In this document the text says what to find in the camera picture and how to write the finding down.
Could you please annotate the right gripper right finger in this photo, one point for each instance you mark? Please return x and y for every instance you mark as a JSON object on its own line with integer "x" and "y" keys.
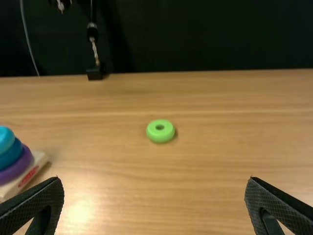
{"x": 281, "y": 208}

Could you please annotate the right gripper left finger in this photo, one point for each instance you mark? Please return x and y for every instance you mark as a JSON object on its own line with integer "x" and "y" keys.
{"x": 19, "y": 210}

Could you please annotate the wooden peg base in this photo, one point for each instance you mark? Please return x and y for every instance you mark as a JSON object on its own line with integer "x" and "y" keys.
{"x": 36, "y": 167}

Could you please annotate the black clamp stand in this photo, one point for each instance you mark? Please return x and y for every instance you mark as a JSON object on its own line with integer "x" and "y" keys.
{"x": 95, "y": 73}

